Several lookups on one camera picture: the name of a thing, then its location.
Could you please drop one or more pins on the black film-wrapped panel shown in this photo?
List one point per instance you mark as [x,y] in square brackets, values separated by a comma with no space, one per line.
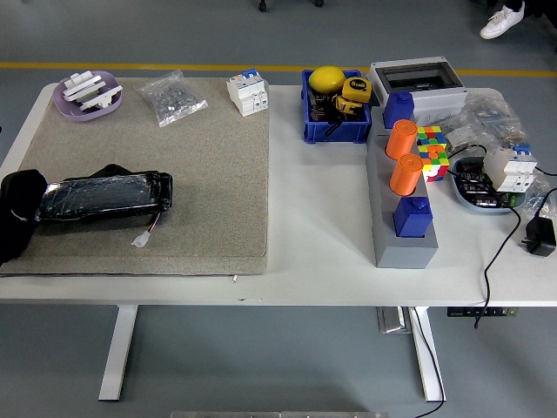
[109,196]

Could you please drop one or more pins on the black rag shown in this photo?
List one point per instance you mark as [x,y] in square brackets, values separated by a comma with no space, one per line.
[17,226]

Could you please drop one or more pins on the black table control panel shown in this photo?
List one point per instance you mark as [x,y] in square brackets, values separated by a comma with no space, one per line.
[465,312]

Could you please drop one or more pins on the grey-brown table mat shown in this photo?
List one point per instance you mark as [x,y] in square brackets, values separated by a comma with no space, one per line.
[209,174]

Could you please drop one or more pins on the blue plastic bin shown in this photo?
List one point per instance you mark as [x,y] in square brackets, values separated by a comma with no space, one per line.
[335,132]

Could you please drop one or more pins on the white circuit breaker blue switches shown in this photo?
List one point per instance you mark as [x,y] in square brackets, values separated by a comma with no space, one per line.
[507,170]
[248,96]

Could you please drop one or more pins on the yellow and black tape measure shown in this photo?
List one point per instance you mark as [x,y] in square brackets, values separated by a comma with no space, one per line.
[346,105]

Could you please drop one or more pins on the orange cylinder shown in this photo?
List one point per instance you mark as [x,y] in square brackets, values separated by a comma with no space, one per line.
[404,176]
[400,141]

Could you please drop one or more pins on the blue block with knob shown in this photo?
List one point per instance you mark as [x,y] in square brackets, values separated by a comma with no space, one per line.
[397,111]
[411,220]

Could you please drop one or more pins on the grey block holder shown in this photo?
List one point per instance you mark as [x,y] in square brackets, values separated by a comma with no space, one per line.
[404,254]

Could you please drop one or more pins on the yellow round dome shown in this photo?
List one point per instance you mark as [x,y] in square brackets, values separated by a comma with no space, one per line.
[326,80]

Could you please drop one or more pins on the clear bag of screws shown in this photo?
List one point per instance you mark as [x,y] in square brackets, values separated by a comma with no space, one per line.
[172,100]

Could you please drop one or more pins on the grey metal box under table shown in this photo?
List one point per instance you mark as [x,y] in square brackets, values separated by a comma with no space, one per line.
[391,320]

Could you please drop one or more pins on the colourful puzzle cube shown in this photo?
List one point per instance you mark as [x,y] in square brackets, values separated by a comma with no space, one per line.
[433,152]

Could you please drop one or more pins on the light blue tray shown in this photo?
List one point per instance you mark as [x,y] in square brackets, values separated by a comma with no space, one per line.
[461,196]

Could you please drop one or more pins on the white table leg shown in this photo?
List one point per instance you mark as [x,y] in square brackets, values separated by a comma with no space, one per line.
[421,348]
[117,357]

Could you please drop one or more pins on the white plastic clip piece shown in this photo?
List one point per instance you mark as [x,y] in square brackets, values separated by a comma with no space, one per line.
[82,82]
[102,98]

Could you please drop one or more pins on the clear bag of small parts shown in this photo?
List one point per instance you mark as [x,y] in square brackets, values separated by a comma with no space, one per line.
[487,113]

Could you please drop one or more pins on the purple oval tray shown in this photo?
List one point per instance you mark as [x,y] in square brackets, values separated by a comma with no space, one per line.
[69,111]

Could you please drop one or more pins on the clear plastic bag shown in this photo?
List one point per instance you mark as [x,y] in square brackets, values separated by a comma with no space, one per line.
[539,196]

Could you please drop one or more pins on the black power adapter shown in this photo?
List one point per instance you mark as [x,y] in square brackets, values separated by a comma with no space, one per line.
[541,239]

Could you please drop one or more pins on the white shoe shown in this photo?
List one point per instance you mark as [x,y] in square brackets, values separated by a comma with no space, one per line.
[500,24]

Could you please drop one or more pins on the grey electrical enclosure box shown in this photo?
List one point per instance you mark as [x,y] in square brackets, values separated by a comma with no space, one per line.
[439,102]

